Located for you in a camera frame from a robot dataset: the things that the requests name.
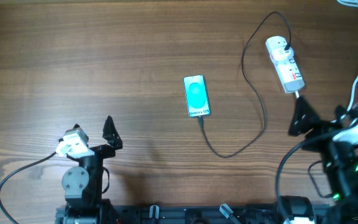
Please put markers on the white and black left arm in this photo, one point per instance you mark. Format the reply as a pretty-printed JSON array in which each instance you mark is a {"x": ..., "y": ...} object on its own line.
[{"x": 83, "y": 184}]

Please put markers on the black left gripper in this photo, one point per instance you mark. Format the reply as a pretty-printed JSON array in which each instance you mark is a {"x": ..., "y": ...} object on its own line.
[{"x": 112, "y": 139}]

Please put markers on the blue screen smartphone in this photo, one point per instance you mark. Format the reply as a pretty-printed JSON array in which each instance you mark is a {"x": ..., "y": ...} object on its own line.
[{"x": 196, "y": 96}]

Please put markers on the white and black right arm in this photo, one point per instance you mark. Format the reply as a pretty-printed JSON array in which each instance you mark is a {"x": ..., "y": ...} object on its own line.
[{"x": 336, "y": 143}]

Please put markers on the white power strip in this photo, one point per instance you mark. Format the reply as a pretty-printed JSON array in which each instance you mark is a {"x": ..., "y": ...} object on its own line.
[{"x": 287, "y": 71}]

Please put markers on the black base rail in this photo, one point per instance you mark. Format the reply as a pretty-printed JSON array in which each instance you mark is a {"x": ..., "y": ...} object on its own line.
[{"x": 248, "y": 214}]

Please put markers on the white charger plug adapter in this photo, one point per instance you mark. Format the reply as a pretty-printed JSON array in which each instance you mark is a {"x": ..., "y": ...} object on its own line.
[{"x": 280, "y": 54}]

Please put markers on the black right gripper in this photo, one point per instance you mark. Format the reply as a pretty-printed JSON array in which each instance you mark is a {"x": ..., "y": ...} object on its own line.
[{"x": 311, "y": 118}]

